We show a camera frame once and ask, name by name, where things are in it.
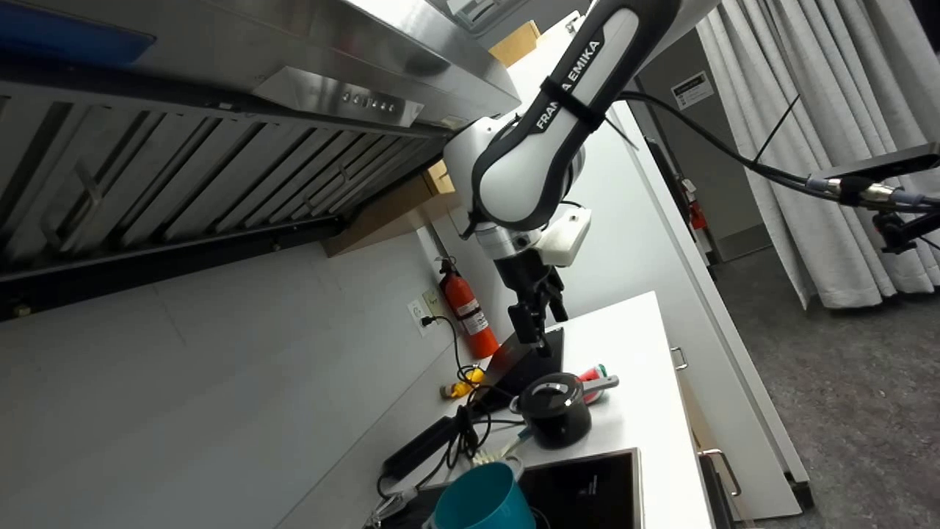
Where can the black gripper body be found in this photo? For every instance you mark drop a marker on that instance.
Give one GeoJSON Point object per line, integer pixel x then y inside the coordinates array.
{"type": "Point", "coordinates": [530, 278]}

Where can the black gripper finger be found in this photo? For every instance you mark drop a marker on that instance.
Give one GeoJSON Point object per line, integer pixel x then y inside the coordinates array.
{"type": "Point", "coordinates": [523, 328]}
{"type": "Point", "coordinates": [557, 306]}

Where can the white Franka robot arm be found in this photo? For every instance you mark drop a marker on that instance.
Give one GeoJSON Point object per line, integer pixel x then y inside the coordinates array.
{"type": "Point", "coordinates": [523, 169]}

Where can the blue pot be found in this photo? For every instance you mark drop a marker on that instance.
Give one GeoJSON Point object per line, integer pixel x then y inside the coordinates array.
{"type": "Point", "coordinates": [483, 499]}

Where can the red fire extinguisher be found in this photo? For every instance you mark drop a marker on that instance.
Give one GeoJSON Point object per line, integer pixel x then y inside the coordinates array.
{"type": "Point", "coordinates": [467, 312]}

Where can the watermelon slice toy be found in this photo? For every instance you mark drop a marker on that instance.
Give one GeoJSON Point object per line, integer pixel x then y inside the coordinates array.
{"type": "Point", "coordinates": [598, 379]}

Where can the black power strip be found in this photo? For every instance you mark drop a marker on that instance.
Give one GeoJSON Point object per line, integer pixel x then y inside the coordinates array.
{"type": "Point", "coordinates": [417, 447]}

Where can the black induction cooktop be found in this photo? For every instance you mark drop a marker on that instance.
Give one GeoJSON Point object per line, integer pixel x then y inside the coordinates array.
{"type": "Point", "coordinates": [593, 493]}

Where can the grey curtain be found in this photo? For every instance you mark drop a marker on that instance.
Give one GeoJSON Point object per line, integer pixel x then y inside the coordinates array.
{"type": "Point", "coordinates": [812, 87]}

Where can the steel range hood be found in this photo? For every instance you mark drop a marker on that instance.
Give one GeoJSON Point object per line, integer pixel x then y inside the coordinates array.
{"type": "Point", "coordinates": [145, 139]}

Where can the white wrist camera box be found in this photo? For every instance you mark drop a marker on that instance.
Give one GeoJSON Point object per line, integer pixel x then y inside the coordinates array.
{"type": "Point", "coordinates": [561, 238]}

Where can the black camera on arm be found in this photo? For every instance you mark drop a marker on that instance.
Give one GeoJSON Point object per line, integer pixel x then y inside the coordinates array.
{"type": "Point", "coordinates": [900, 216]}

